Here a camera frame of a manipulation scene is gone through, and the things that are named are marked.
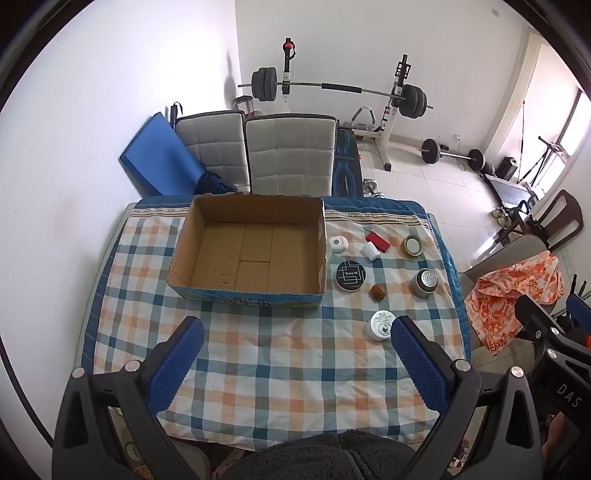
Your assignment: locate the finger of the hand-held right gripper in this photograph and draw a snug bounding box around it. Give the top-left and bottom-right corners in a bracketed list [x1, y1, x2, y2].
[515, 295, 561, 346]
[566, 294, 591, 326]

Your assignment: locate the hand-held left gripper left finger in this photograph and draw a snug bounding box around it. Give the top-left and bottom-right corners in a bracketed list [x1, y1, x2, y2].
[52, 316, 218, 480]

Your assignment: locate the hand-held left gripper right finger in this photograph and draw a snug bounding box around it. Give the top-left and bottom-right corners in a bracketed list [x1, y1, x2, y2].
[392, 316, 544, 480]

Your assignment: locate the white round jar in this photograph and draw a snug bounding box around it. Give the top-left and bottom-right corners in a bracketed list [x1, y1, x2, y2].
[366, 310, 397, 342]

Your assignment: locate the silver jar with perforated lid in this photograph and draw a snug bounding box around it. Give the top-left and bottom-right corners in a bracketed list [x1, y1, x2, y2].
[411, 269, 439, 298]

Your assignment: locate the black round tin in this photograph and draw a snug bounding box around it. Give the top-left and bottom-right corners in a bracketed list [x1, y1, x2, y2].
[335, 260, 368, 292]

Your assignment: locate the cardboard box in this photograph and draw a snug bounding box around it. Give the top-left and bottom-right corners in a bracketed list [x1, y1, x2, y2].
[167, 194, 328, 309]

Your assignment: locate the person's right hand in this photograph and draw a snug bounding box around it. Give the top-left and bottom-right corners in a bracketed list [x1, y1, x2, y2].
[544, 413, 568, 464]

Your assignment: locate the orange floral cloth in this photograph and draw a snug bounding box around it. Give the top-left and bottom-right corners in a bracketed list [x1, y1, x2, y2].
[464, 254, 566, 356]

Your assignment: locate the brown wooden chair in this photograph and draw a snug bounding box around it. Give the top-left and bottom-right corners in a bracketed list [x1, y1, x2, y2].
[531, 189, 585, 252]

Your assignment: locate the plaid tablecloth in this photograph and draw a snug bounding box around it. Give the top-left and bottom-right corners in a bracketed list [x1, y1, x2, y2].
[83, 196, 472, 453]

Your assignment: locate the person's dark fleece clothing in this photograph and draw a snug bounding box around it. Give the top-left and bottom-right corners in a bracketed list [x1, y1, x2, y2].
[222, 429, 455, 480]

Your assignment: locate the black tripod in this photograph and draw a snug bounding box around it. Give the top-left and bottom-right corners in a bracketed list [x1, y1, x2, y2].
[522, 135, 570, 188]

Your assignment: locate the dark blue bag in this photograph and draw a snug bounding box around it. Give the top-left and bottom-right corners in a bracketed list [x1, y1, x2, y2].
[196, 172, 237, 195]

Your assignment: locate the short barbell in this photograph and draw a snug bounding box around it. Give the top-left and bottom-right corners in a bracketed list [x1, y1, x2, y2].
[420, 138, 485, 170]

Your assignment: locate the blue folded mat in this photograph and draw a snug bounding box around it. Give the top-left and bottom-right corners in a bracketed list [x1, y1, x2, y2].
[119, 113, 208, 197]

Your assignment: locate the black and blue exercise mat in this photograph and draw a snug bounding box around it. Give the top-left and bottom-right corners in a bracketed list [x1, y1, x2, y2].
[333, 127, 363, 198]

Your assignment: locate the white quilted chair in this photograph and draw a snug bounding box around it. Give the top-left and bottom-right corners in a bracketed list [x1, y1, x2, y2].
[175, 111, 252, 195]
[245, 114, 337, 197]

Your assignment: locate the white weight rack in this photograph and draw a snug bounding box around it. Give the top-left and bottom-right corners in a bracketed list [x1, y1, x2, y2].
[279, 39, 413, 172]

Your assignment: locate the long barbell with black plates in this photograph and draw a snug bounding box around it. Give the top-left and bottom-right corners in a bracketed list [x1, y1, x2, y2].
[238, 67, 435, 121]

